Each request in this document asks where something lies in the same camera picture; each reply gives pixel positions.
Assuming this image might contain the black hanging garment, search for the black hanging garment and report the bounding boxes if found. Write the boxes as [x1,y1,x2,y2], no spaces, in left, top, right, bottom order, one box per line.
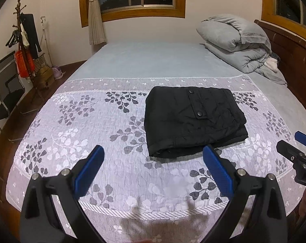
[20,13,42,59]

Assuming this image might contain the white cloth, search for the white cloth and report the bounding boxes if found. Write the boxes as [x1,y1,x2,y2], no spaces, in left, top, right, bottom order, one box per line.
[264,58,278,72]

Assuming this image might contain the black mesh chair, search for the black mesh chair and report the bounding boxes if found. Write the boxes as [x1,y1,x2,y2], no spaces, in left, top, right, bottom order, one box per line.
[0,51,39,142]

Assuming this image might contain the red bag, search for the red bag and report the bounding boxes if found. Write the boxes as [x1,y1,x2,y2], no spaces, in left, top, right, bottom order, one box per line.
[14,46,35,78]

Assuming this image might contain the wooden headboard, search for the wooden headboard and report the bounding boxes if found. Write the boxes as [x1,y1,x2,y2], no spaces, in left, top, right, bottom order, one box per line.
[254,19,306,99]

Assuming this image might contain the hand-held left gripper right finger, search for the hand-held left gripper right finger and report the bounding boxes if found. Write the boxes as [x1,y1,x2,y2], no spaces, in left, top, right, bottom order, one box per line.
[202,145,288,243]

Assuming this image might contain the black clothes hanger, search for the black clothes hanger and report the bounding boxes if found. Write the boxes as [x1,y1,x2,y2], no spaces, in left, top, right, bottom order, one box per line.
[5,30,20,48]

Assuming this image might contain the black pants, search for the black pants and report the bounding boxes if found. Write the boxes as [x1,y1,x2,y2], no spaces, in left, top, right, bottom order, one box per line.
[144,86,249,159]

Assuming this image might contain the bed with pale blue sheet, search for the bed with pale blue sheet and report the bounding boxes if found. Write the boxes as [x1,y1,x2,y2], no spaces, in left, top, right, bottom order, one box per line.
[5,42,306,243]

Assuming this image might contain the pale purple bag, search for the pale purple bag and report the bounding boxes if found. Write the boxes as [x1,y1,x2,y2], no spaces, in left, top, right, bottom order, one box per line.
[51,65,65,79]

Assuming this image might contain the white floral bed cover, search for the white floral bed cover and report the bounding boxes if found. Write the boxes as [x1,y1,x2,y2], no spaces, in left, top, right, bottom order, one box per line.
[5,75,306,243]

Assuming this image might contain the beige curtain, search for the beige curtain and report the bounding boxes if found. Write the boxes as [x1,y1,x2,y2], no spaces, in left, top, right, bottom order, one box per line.
[85,0,108,45]

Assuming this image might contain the brown wooden box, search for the brown wooden box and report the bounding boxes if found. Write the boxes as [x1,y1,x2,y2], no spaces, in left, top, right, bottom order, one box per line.
[31,66,56,90]

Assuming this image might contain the wooden coat rack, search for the wooden coat rack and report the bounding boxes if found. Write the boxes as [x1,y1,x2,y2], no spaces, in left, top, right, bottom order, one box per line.
[5,0,35,81]

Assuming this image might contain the wicker basket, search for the wicker basket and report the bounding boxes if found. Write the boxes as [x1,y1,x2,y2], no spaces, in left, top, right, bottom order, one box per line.
[33,53,47,72]

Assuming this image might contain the white pole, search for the white pole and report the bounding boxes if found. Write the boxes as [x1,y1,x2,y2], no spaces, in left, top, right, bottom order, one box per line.
[40,16,53,67]

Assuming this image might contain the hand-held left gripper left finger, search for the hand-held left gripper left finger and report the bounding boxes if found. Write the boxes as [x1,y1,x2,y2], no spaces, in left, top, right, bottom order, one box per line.
[20,145,105,243]

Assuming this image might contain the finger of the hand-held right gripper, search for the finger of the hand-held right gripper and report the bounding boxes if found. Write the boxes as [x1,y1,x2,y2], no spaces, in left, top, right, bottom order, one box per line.
[295,131,306,148]
[276,140,306,162]

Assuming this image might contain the grey folded duvet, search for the grey folded duvet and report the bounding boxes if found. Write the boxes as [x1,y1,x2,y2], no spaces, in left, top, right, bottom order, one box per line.
[196,14,287,86]

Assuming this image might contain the small white garment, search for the small white garment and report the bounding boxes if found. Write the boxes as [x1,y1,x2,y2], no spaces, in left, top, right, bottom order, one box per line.
[20,24,30,48]

